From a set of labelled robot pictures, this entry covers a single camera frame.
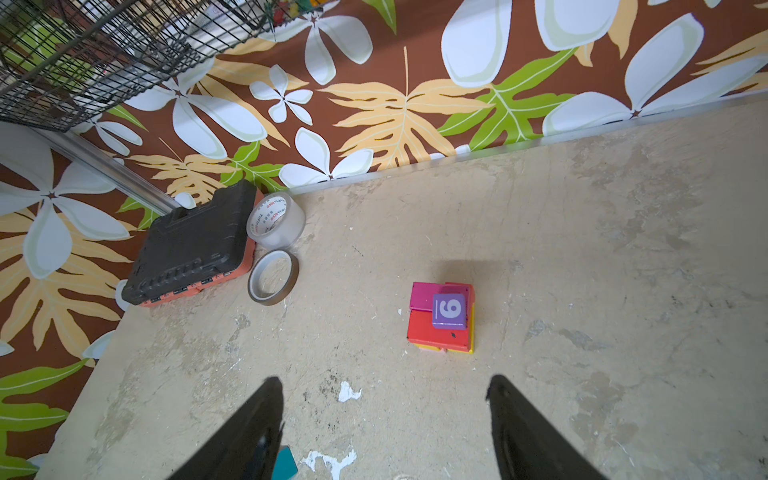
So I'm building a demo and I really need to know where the purple number nine cube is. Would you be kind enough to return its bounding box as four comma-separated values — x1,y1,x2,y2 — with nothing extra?
432,293,468,330

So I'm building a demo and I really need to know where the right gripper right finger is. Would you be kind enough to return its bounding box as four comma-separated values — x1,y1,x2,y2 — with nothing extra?
486,374,604,479

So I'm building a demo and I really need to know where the black wire basket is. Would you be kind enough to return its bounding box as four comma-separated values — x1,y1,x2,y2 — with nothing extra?
1,1,300,132

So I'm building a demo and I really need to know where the magenta block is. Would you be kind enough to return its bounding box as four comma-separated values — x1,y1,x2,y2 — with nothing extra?
409,282,475,312

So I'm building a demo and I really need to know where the yellow rectangular block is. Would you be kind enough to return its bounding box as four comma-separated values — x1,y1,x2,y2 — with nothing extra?
412,302,476,355

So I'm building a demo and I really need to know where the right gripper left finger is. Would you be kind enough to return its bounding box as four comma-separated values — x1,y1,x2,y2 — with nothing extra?
170,376,284,480

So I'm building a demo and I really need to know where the black tool case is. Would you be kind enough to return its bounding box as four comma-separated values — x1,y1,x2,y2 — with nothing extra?
119,180,262,306

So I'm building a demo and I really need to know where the red rectangular block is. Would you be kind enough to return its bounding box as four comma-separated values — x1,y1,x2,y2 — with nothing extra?
406,308,474,353

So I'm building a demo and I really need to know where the clear plastic cup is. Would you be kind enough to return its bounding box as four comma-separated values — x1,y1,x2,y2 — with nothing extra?
246,192,306,250

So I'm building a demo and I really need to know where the teal block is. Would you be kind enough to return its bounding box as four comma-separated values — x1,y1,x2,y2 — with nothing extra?
272,446,298,480

